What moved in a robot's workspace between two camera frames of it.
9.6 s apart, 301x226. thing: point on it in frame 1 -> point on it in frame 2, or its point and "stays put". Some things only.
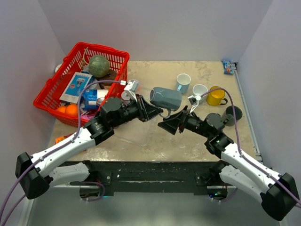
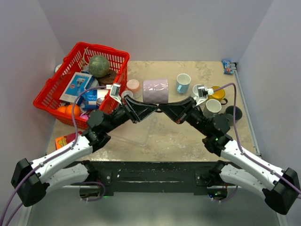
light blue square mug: x=183 y=81 stays put
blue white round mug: x=199 y=89 stays put
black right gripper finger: x=171 y=124 -> x=178 y=110
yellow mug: x=216 y=97 stays put
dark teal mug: x=168 y=99 -> x=212 y=107
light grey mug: x=125 y=95 stays put
